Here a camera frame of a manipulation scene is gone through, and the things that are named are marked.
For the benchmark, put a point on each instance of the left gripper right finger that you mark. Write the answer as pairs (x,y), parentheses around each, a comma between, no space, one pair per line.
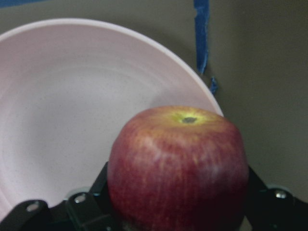
(273,209)

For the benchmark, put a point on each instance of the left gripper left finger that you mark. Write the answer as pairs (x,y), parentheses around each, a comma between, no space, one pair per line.
(83,211)

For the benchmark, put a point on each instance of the red apple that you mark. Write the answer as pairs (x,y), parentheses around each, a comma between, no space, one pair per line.
(178,168)

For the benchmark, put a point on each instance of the pink plate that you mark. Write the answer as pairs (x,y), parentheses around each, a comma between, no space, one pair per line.
(67,87)

